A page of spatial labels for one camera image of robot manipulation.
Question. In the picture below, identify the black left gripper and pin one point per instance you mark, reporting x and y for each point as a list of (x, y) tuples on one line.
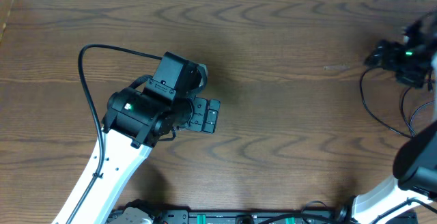
[(206, 115)]

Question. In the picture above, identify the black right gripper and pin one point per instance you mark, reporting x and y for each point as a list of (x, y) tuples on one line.
[(416, 80)]

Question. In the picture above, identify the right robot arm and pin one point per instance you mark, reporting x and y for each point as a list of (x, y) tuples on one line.
[(413, 180)]

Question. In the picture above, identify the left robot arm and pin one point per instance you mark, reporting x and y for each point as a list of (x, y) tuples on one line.
[(151, 109)]

